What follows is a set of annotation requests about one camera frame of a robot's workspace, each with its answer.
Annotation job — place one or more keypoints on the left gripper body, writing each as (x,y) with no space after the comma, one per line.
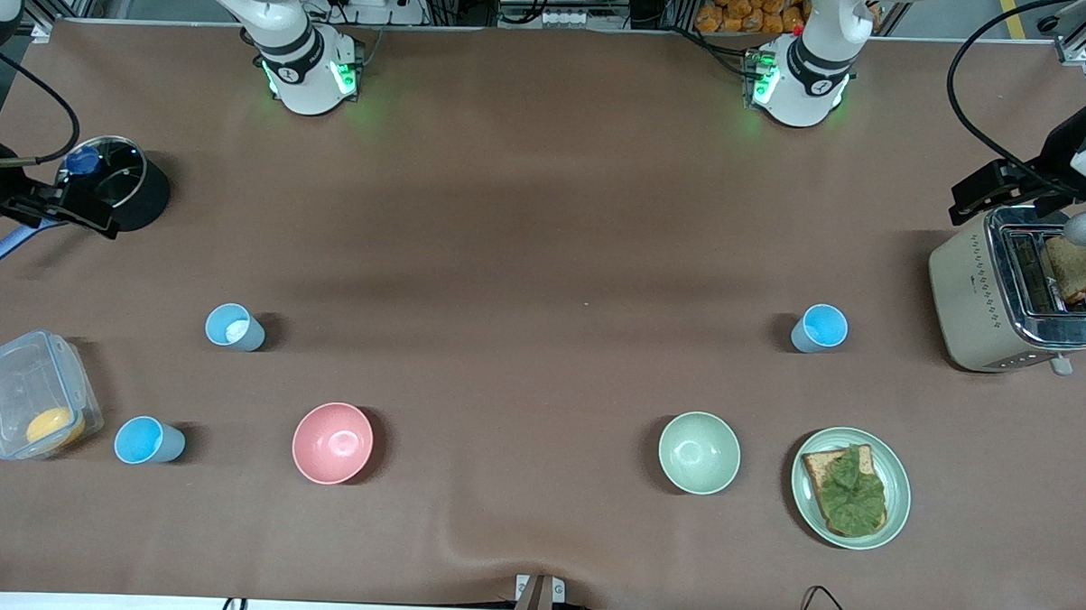
(1055,158)

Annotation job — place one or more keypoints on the blue cup holding white paper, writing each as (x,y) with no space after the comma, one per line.
(248,335)

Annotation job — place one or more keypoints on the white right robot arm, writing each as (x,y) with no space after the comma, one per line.
(303,71)

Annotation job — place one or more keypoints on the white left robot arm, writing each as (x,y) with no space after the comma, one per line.
(808,79)

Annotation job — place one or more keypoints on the blue plastic utensil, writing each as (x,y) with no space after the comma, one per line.
(3,245)

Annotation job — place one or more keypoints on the glass lid with blue knob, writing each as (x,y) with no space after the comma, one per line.
(119,166)

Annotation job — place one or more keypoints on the beige and chrome toaster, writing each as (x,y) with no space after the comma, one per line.
(968,293)

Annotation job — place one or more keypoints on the brown bread slice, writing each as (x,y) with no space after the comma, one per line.
(1073,269)

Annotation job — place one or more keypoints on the clear plastic lidded container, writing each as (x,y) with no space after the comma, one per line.
(16,386)

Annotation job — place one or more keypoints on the white crumpled paper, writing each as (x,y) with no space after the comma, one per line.
(235,330)

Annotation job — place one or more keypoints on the pale green plate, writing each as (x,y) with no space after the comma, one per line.
(898,480)

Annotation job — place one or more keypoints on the bag of orange buns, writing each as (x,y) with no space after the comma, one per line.
(743,9)

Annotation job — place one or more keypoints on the toast slice under lettuce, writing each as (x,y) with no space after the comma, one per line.
(817,465)

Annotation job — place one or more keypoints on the green lettuce leaf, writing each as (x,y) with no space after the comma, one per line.
(852,496)

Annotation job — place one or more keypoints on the pink bowl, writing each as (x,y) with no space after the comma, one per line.
(332,442)

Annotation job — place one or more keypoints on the pale green bowl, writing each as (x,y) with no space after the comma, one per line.
(699,452)

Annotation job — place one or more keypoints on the brown table mat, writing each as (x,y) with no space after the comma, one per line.
(546,206)

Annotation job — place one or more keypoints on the white connector strip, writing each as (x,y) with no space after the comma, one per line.
(566,19)

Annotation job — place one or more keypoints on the metal table clamp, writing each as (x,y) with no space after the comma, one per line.
(537,603)

